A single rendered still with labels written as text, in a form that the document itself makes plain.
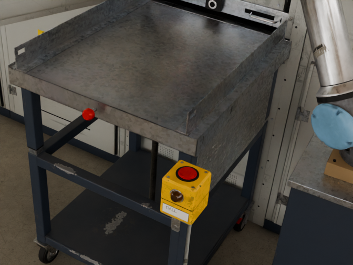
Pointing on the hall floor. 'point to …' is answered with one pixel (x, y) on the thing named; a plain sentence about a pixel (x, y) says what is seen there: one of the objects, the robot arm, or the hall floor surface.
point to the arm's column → (314, 232)
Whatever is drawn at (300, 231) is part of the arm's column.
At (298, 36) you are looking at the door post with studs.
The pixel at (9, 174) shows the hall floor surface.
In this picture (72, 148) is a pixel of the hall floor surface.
